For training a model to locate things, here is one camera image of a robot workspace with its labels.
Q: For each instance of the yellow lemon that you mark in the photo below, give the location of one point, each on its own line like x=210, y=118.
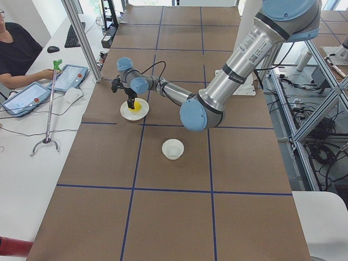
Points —
x=137, y=106

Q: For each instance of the near blue teach pendant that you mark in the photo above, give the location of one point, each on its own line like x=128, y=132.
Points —
x=26, y=100

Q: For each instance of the person in black shirt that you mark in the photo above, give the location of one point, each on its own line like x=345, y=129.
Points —
x=18, y=52

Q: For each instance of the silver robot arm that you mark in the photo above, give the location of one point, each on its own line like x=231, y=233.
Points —
x=276, y=22

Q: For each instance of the white bottle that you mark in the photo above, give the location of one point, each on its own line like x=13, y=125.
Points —
x=304, y=58

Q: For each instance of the black keyboard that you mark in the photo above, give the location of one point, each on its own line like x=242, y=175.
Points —
x=71, y=39

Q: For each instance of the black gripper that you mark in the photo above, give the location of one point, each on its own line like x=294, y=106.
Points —
x=131, y=94

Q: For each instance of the blue teach pendant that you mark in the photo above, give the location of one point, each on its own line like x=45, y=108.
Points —
x=70, y=76
x=26, y=100

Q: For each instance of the black computer box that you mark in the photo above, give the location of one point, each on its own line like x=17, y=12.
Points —
x=108, y=38

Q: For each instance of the red fire extinguisher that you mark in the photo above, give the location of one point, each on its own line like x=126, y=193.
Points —
x=14, y=247

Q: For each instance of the white cloth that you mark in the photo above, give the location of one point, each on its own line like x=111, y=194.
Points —
x=72, y=94

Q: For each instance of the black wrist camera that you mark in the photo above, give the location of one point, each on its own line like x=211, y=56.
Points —
x=116, y=84

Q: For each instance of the aluminium frame post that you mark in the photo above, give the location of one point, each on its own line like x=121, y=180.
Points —
x=73, y=16

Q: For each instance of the green handled reacher grabber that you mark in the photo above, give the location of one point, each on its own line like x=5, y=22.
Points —
x=47, y=138

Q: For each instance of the white bowl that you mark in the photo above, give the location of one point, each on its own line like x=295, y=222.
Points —
x=172, y=149

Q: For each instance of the far blue teach pendant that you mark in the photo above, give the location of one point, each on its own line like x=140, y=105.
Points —
x=70, y=76

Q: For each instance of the white plate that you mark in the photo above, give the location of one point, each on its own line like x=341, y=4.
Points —
x=134, y=116

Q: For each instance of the black computer mouse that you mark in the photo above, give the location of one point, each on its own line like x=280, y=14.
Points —
x=53, y=49

